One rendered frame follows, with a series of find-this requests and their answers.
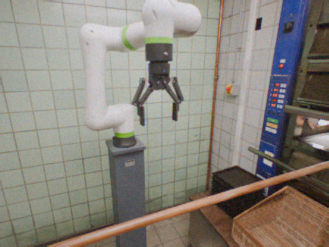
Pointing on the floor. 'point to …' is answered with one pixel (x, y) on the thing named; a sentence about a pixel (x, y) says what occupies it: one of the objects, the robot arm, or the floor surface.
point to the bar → (290, 168)
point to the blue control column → (284, 47)
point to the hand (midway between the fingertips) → (158, 120)
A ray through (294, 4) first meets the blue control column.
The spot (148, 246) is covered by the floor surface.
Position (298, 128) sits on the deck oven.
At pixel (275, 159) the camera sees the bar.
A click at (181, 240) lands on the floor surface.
